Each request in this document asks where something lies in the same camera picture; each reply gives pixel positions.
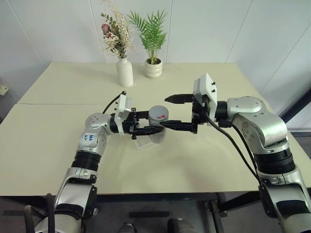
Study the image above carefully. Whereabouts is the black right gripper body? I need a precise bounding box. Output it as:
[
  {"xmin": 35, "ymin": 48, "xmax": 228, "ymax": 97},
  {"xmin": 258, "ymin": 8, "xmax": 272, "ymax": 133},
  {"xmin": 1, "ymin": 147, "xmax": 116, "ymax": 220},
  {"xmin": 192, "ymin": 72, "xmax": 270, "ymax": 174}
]
[{"xmin": 190, "ymin": 95, "xmax": 212, "ymax": 134}]

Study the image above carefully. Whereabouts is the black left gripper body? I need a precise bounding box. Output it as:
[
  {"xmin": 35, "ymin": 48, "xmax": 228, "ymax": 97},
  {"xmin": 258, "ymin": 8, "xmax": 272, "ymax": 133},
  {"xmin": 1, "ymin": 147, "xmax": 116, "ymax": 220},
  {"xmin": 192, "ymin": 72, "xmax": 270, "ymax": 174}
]
[{"xmin": 121, "ymin": 106, "xmax": 141, "ymax": 141}]

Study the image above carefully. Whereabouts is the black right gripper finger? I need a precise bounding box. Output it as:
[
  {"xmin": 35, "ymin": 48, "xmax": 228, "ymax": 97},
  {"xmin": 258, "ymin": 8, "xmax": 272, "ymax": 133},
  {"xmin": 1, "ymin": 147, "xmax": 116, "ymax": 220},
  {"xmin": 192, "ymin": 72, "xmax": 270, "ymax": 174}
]
[
  {"xmin": 164, "ymin": 94, "xmax": 194, "ymax": 105},
  {"xmin": 159, "ymin": 120, "xmax": 194, "ymax": 133}
]

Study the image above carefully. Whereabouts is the clear plastic jar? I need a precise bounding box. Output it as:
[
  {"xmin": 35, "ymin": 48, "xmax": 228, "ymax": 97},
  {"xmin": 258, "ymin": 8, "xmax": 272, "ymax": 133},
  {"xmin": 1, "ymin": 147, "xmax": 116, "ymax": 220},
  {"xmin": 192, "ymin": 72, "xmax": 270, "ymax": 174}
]
[{"xmin": 148, "ymin": 121, "xmax": 167, "ymax": 144}]

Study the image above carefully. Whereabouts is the grey jar lid red mark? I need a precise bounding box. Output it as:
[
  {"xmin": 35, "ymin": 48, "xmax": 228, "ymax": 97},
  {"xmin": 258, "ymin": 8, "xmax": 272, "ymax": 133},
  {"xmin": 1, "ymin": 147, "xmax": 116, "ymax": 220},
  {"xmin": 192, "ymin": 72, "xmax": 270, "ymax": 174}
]
[{"xmin": 148, "ymin": 105, "xmax": 170, "ymax": 126}]

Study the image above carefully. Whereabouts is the clear plastic box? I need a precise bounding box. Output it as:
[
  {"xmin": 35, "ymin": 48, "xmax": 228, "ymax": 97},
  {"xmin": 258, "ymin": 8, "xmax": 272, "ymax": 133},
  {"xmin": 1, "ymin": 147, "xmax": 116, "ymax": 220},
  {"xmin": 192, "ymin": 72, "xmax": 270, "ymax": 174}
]
[{"xmin": 134, "ymin": 135, "xmax": 156, "ymax": 149}]

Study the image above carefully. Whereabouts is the white ribbed plant pot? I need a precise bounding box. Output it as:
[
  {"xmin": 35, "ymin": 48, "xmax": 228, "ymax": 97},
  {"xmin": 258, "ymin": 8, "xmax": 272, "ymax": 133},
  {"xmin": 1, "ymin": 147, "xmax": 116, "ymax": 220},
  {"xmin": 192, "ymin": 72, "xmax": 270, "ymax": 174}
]
[{"xmin": 144, "ymin": 57, "xmax": 163, "ymax": 79}]

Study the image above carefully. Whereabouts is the white ceramic vase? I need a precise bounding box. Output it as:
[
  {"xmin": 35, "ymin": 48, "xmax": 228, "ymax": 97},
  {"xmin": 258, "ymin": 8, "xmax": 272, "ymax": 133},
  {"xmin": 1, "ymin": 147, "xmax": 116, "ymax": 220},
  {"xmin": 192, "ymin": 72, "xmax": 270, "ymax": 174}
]
[{"xmin": 116, "ymin": 57, "xmax": 134, "ymax": 87}]

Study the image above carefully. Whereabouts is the green palm plant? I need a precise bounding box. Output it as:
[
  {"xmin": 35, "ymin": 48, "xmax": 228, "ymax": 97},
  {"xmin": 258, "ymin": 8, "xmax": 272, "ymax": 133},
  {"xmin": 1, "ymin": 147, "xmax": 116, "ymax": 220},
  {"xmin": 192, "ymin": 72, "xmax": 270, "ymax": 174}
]
[{"xmin": 126, "ymin": 9, "xmax": 169, "ymax": 64}]

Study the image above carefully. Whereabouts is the dried flower bouquet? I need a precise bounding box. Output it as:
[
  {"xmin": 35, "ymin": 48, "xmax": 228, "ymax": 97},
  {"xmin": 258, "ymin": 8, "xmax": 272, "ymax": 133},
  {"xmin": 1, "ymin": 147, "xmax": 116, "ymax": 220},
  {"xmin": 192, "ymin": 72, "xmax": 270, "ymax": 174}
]
[{"xmin": 98, "ymin": 0, "xmax": 138, "ymax": 59}]

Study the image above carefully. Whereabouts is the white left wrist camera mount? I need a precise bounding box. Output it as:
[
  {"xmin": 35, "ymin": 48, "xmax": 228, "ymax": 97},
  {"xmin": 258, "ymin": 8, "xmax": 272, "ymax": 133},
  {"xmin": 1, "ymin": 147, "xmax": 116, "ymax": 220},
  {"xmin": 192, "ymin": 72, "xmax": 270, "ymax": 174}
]
[{"xmin": 114, "ymin": 94, "xmax": 134, "ymax": 134}]

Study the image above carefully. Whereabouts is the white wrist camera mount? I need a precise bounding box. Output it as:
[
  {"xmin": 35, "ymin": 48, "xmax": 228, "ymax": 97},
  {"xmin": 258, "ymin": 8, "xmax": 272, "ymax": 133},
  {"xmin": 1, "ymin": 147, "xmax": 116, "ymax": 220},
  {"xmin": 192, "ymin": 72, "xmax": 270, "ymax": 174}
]
[
  {"xmin": 192, "ymin": 72, "xmax": 219, "ymax": 122},
  {"xmin": 114, "ymin": 94, "xmax": 134, "ymax": 134}
]

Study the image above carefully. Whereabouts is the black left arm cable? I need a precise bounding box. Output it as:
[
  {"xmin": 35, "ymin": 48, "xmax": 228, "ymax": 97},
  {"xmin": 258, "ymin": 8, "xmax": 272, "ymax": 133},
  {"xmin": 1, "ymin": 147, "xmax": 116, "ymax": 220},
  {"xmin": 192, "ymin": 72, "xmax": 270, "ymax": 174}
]
[{"xmin": 102, "ymin": 90, "xmax": 127, "ymax": 114}]

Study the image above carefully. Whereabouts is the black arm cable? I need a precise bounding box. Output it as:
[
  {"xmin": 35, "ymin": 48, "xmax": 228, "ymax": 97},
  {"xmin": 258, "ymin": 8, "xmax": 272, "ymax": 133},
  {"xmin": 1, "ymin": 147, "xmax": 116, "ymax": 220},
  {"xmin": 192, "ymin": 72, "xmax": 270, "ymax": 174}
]
[
  {"xmin": 102, "ymin": 90, "xmax": 127, "ymax": 114},
  {"xmin": 205, "ymin": 106, "xmax": 266, "ymax": 190}
]

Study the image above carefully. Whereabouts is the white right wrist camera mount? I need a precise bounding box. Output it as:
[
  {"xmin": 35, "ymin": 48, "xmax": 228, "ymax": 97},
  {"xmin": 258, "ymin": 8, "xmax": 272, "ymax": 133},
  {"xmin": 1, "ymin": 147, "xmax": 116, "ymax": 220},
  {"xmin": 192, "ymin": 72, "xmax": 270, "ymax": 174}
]
[{"xmin": 192, "ymin": 72, "xmax": 219, "ymax": 122}]

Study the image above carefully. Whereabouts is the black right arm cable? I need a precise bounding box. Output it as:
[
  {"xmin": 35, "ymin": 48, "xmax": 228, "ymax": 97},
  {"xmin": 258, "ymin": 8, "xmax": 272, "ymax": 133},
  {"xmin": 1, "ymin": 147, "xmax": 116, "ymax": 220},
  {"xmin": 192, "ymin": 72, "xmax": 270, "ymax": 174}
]
[{"xmin": 205, "ymin": 106, "xmax": 266, "ymax": 190}]

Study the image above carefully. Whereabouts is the black hanging cable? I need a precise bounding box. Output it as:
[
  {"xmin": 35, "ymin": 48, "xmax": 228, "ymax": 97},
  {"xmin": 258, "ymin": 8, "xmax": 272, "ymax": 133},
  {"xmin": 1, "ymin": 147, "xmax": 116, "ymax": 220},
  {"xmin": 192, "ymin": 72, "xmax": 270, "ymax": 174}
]
[{"xmin": 45, "ymin": 193, "xmax": 54, "ymax": 233}]

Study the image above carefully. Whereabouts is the brown hanging cable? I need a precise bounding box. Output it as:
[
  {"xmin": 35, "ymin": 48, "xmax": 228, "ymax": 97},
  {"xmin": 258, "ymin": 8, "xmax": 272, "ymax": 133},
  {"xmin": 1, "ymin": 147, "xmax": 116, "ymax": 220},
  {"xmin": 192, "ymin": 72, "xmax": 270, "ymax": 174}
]
[{"xmin": 23, "ymin": 205, "xmax": 35, "ymax": 233}]

